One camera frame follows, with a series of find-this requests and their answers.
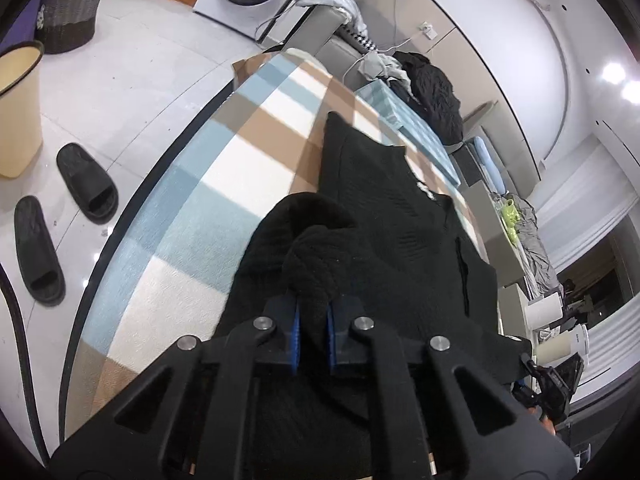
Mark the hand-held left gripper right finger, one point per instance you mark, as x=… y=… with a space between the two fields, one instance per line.
x=330 y=340

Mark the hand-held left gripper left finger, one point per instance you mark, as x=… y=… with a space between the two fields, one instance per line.
x=295 y=340

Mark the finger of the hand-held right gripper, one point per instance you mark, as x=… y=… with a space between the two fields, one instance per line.
x=527 y=367

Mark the black knit sweater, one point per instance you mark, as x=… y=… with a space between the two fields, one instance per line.
x=390 y=220

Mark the grey clothes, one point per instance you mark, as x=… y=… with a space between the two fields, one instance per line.
x=380 y=65

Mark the person's right hand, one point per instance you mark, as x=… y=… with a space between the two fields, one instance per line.
x=547 y=425

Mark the white appliance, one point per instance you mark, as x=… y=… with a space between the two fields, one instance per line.
x=577 y=340

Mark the white paper towel roll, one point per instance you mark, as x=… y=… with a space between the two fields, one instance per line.
x=542 y=310

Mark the beige low cabinet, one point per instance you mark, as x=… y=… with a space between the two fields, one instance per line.
x=512 y=310
x=495 y=230

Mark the grey duvet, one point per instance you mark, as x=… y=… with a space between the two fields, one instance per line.
x=537 y=250

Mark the checked tablecloth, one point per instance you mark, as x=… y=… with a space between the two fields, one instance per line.
x=200 y=220

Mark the yellow-green cloth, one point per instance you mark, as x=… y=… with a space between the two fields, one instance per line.
x=510 y=215

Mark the white curtain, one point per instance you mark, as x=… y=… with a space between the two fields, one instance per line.
x=590 y=200

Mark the grey upholstered bed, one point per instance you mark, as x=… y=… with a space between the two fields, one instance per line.
x=515 y=160

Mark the blue pillow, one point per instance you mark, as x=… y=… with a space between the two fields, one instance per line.
x=487 y=160

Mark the teal checked cloth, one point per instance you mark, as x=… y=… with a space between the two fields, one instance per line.
x=400 y=110

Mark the black slipper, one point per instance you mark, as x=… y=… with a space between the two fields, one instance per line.
x=37 y=250
x=87 y=185

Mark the black jacket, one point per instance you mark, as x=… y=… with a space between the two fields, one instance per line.
x=435 y=95

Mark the houndstooth cushion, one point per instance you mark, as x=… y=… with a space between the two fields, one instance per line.
x=362 y=40

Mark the grey sofa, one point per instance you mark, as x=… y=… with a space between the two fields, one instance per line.
x=325 y=35

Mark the beige trash bin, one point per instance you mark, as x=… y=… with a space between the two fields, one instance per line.
x=20 y=125

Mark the woven laundry basket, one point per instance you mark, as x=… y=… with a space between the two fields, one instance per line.
x=70 y=5

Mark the wall socket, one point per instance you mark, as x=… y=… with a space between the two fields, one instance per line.
x=427 y=30

